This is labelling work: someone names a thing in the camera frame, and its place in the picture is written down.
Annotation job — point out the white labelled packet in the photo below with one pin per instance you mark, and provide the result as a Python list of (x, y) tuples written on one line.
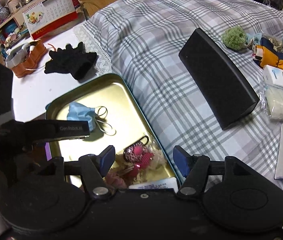
[(167, 183)]

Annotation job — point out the blue white porcelain vase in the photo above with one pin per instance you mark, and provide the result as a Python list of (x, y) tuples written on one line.
[(4, 12)]

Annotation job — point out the pink leopard hair accessory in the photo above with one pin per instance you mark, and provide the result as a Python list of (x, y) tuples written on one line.
[(138, 154)]

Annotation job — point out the green fuzzy ball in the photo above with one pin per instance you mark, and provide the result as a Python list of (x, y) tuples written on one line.
[(234, 38)]

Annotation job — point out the white lace table runner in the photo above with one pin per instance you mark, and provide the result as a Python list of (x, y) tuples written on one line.
[(103, 63)]

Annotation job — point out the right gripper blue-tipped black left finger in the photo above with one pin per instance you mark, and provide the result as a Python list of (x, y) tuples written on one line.
[(93, 169)]

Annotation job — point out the white cotton pack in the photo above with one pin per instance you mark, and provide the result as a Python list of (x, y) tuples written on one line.
[(271, 98)]

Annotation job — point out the navy yellow silk scarf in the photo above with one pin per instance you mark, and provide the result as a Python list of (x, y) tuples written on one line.
[(265, 54)]

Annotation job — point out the light blue sachet pouch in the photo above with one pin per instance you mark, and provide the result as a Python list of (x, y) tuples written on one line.
[(256, 39)]

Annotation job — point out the gold metal tin tray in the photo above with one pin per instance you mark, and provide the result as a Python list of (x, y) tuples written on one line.
[(126, 118)]

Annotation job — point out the red desk calendar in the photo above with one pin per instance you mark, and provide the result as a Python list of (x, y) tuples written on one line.
[(45, 16)]

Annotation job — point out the black knit gloves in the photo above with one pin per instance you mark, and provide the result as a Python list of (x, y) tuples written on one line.
[(74, 61)]

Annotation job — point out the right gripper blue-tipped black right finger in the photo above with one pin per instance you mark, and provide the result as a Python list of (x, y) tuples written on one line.
[(195, 171)]

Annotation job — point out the blue face mask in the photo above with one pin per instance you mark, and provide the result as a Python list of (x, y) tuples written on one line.
[(79, 112)]

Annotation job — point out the orange leather pouch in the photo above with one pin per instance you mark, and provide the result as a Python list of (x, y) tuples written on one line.
[(24, 59)]

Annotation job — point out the grey plaid bed cover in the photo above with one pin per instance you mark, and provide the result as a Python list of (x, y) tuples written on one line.
[(143, 38)]

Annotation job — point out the black rectangular box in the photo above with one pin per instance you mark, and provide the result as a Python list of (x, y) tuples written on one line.
[(227, 92)]

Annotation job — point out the white tissue packet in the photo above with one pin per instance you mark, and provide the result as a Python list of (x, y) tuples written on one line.
[(273, 76)]

